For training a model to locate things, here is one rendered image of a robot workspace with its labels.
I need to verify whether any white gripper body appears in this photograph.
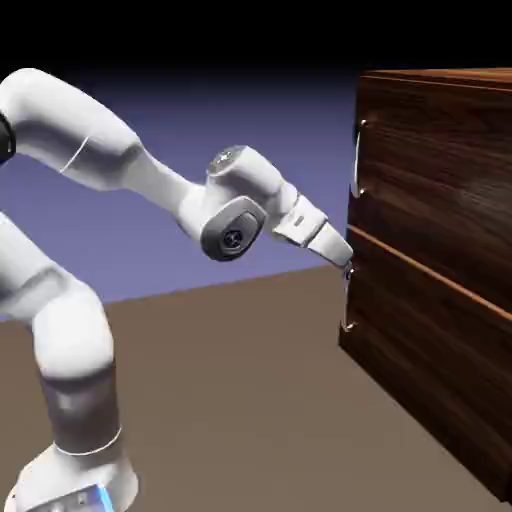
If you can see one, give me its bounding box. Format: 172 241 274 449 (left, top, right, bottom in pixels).
307 220 355 268

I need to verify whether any dark wood cabinet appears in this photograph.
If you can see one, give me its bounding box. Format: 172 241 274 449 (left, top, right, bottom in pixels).
338 67 512 504

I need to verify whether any curved silver door handle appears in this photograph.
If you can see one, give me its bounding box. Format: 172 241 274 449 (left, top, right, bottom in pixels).
350 118 368 199
340 260 357 333

